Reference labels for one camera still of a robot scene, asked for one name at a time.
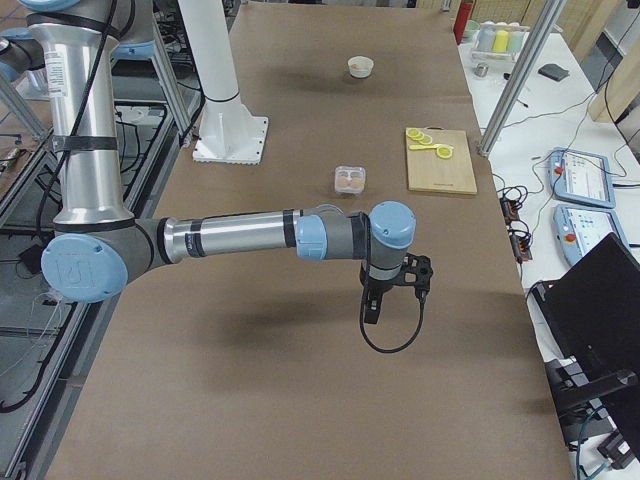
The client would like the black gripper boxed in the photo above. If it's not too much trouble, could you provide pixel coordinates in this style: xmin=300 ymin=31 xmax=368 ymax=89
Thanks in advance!
xmin=359 ymin=263 xmax=404 ymax=324

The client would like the white ceramic bowl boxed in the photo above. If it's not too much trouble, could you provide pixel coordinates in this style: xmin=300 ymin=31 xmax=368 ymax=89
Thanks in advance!
xmin=347 ymin=56 xmax=374 ymax=79

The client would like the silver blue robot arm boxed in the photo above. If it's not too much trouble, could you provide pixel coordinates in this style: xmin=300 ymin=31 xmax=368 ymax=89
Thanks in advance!
xmin=26 ymin=1 xmax=432 ymax=324

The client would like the clear plastic egg carton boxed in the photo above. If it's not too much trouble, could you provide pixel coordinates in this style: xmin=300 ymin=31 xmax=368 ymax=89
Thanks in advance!
xmin=334 ymin=166 xmax=366 ymax=195

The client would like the orange black adapter box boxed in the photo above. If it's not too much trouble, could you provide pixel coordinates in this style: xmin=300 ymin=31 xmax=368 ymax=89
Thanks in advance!
xmin=500 ymin=198 xmax=520 ymax=225
xmin=509 ymin=233 xmax=533 ymax=264

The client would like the wooden cutting board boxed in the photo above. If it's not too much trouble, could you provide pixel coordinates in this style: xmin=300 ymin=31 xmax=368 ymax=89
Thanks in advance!
xmin=405 ymin=127 xmax=478 ymax=195

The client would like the yellow plastic knife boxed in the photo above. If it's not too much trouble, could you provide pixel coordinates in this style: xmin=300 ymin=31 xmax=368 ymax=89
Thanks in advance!
xmin=408 ymin=144 xmax=442 ymax=151

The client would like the lemon slice beside knife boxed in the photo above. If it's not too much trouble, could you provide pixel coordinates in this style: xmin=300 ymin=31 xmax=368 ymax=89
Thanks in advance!
xmin=435 ymin=144 xmax=454 ymax=159

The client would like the lemon slice at board end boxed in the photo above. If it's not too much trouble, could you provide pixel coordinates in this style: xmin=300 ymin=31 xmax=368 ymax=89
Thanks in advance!
xmin=406 ymin=128 xmax=424 ymax=139

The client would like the black monitor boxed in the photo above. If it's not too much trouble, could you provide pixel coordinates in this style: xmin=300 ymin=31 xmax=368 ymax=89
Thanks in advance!
xmin=533 ymin=233 xmax=639 ymax=455

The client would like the lower blue teach pendant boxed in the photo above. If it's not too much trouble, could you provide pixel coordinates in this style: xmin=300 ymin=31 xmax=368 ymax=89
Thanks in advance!
xmin=553 ymin=204 xmax=629 ymax=266

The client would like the blue teach pendant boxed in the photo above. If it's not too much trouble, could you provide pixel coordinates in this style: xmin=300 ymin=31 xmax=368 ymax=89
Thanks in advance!
xmin=553 ymin=204 xmax=629 ymax=266
xmin=549 ymin=148 xmax=616 ymax=209

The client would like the upper blue teach pendant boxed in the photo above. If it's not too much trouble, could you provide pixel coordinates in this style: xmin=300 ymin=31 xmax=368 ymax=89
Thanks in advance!
xmin=549 ymin=148 xmax=616 ymax=209

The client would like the small metal cup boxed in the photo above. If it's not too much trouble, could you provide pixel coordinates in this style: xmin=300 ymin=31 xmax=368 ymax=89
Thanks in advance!
xmin=473 ymin=62 xmax=489 ymax=78

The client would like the white tray with cups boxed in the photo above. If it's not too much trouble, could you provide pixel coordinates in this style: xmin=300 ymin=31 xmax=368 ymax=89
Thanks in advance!
xmin=471 ymin=21 xmax=530 ymax=62

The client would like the yellow cup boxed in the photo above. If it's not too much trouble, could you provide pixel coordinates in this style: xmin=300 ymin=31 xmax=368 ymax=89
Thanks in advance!
xmin=492 ymin=30 xmax=509 ymax=53

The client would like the dark grey pad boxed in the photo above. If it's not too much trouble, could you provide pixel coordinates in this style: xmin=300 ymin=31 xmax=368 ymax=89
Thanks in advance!
xmin=537 ymin=63 xmax=570 ymax=82

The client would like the red bottle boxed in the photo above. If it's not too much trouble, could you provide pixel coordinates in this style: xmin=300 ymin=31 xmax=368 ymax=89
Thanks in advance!
xmin=453 ymin=0 xmax=474 ymax=45

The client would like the black camera cable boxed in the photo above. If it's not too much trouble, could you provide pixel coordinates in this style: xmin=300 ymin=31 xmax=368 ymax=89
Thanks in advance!
xmin=360 ymin=279 xmax=427 ymax=354

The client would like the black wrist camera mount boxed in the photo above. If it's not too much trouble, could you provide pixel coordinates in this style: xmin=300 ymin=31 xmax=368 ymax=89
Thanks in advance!
xmin=399 ymin=253 xmax=433 ymax=297

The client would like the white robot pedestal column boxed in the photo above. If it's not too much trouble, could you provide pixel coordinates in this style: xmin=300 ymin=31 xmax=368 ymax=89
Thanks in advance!
xmin=179 ymin=0 xmax=269 ymax=165

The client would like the aluminium frame post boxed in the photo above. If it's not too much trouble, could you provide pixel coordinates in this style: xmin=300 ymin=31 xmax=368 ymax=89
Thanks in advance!
xmin=478 ymin=0 xmax=567 ymax=158

